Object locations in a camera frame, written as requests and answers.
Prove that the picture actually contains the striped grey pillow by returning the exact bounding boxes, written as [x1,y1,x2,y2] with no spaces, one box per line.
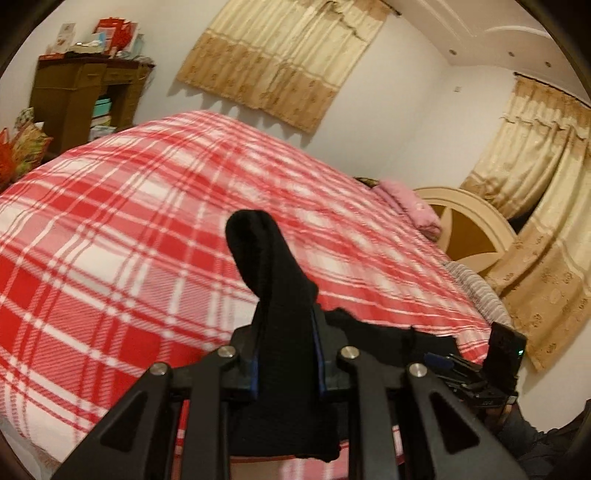
[445,261,513,328]

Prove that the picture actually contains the red gift bag on desk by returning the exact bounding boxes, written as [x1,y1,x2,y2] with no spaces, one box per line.
[93,17,138,53]

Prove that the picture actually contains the red plastic bag on floor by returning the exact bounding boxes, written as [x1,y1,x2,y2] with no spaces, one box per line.
[0,128,15,191]

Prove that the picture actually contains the red plaid bed sheet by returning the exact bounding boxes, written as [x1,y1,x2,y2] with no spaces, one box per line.
[1,111,490,478]

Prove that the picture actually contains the white greeting card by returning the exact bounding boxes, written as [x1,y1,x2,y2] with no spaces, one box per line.
[51,22,76,54]

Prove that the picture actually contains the person's right hand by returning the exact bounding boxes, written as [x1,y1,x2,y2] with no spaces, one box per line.
[478,404,514,430]

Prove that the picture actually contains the cream wooden headboard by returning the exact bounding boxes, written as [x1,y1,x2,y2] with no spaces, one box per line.
[415,187,517,277]

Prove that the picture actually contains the brown wooden desk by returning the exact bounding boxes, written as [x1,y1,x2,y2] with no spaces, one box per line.
[29,56,154,158]

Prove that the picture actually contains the beige side curtain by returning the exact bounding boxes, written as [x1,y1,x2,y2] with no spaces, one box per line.
[461,75,590,371]

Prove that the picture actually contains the teal box under desk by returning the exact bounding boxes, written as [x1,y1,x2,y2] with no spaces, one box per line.
[92,98,112,118]

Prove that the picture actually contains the beige window curtain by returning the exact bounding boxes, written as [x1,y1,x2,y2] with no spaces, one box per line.
[176,0,390,134]

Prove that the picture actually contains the floral gift bag on floor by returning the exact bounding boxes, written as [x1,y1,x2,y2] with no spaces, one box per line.
[11,121,53,182]

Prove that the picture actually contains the pink folded blanket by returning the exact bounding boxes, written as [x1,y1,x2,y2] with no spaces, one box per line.
[373,180,443,242]

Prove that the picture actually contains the black pants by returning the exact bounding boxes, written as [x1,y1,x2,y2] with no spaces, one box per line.
[224,209,461,464]

